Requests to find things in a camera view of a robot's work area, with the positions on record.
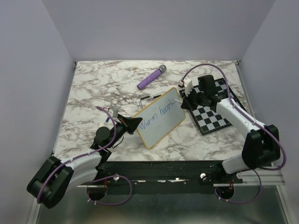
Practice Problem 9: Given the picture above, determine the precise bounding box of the black white chessboard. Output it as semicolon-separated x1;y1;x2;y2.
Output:
187;78;246;136

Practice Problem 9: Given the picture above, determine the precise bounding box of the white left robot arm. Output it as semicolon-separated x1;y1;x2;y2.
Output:
27;115;142;209

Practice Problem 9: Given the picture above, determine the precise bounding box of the yellow framed whiteboard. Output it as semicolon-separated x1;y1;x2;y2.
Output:
133;88;185;149

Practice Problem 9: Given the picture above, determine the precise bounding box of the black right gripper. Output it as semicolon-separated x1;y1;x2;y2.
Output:
181;87;206;111

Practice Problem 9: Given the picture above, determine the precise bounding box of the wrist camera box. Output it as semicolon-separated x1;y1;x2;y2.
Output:
178;78;193;97
108;107;119;118

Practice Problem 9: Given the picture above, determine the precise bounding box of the purple glitter microphone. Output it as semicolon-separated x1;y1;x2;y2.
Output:
137;65;167;90

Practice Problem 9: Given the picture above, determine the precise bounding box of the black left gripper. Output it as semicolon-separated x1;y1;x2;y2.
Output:
107;114;142;148

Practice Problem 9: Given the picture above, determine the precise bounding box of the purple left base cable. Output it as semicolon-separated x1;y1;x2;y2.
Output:
86;175;133;206

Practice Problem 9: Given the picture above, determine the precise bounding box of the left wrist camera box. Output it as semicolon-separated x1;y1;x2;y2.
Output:
108;107;119;118

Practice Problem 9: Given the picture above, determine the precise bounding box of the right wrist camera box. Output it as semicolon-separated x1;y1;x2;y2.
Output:
178;78;193;97

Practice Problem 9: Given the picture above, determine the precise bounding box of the wire whiteboard stand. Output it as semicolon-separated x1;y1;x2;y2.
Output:
138;92;165;109

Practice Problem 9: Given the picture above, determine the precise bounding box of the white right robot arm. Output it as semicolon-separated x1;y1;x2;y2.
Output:
178;75;281;183

